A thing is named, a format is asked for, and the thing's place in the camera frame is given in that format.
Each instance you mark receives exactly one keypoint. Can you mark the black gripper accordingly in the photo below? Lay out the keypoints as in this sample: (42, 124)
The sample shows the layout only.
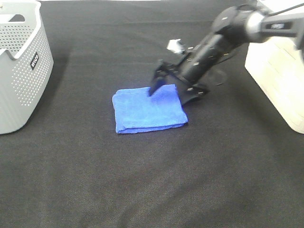
(192, 67)

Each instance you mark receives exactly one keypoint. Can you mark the blue towel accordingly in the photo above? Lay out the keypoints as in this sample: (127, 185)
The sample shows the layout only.
(136, 112)

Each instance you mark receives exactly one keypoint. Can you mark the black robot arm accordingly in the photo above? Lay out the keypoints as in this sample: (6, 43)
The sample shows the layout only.
(232, 28)

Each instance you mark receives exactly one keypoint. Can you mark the black fabric table mat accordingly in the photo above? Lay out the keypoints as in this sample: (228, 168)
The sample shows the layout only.
(236, 164)

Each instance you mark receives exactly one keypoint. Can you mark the white plastic storage box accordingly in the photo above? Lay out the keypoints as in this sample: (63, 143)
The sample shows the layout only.
(278, 68)

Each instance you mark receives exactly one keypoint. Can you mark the grey perforated plastic basket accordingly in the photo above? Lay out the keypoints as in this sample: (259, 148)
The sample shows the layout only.
(26, 62)

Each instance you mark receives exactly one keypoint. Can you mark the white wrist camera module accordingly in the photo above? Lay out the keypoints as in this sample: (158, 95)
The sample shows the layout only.
(175, 46)

